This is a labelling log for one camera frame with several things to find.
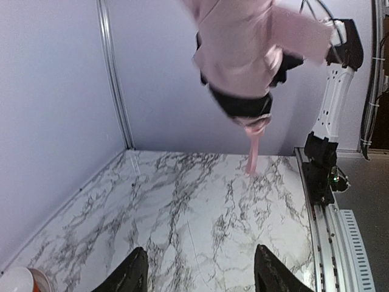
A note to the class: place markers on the pink and black umbrella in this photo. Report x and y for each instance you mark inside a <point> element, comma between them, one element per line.
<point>245,48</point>

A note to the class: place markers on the red and white bowl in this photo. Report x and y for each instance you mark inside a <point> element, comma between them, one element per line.
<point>22,279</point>

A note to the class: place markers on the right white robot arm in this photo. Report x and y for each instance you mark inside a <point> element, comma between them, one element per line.
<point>344,58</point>

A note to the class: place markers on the aluminium front rail frame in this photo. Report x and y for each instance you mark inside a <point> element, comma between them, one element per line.
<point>340,258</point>

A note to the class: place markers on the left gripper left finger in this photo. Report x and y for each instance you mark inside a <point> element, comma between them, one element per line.
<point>130,276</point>

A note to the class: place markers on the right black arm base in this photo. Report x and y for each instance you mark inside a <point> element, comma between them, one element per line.
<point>322,175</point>

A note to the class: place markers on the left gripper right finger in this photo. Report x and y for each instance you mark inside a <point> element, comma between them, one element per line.
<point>271,274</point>

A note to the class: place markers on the right aluminium corner post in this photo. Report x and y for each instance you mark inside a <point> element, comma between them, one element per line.
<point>113,77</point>

